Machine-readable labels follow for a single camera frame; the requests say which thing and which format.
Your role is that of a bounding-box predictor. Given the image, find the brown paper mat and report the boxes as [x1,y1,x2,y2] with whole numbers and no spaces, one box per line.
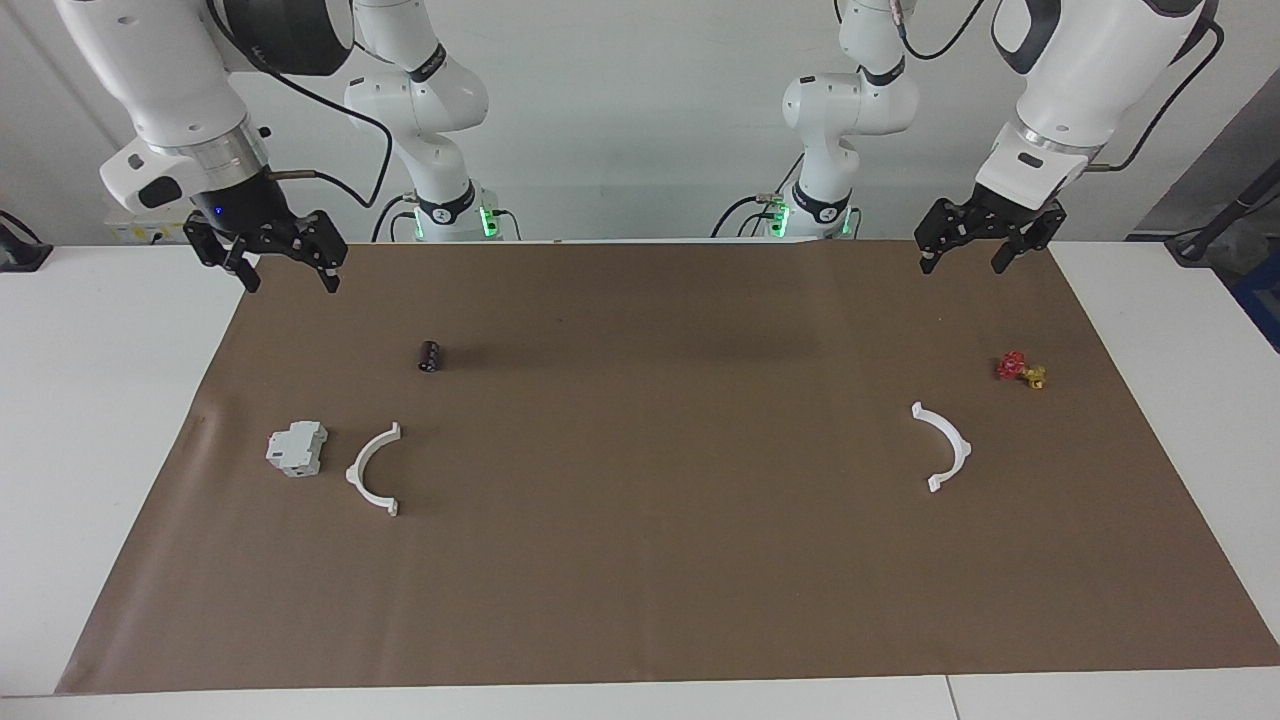
[55,238,1280,696]

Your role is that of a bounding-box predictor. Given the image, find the white half-ring pipe clamp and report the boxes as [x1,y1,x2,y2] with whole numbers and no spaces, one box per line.
[910,401,973,494]
[345,421,403,518]

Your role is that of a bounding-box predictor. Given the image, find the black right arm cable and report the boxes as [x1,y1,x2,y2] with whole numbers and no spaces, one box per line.
[205,0,393,209]

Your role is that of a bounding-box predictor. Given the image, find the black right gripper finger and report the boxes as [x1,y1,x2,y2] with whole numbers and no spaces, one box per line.
[296,210,349,294]
[183,215,263,294]

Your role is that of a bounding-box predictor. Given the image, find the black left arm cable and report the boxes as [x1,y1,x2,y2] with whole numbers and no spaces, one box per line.
[893,0,1226,176]

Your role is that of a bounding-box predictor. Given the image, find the black base cable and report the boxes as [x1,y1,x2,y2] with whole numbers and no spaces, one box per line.
[712,195,776,239]
[372,195,415,243]

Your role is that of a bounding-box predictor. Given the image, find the white circuit breaker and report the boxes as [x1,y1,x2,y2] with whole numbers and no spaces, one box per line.
[265,420,329,478]

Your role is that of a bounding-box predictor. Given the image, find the white wall socket box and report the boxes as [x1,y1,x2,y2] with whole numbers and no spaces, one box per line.
[105,205,201,244]

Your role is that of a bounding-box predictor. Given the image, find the red and yellow valve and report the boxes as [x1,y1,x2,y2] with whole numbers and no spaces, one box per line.
[996,350,1048,390]

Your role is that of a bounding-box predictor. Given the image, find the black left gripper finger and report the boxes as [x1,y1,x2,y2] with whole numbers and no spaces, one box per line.
[915,198,963,276]
[990,203,1067,276]

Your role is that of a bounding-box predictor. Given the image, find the blue crate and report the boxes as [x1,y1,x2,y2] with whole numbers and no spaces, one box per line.
[1232,250,1280,353]

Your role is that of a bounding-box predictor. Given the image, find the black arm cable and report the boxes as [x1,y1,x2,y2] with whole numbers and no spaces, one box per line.
[205,0,393,209]
[893,0,1226,176]

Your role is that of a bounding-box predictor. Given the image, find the black stand leg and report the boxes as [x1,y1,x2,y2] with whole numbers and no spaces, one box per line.
[1165,160,1280,266]

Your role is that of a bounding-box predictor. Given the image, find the black clamp mount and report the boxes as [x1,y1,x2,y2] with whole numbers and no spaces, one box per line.
[0,210,53,273]

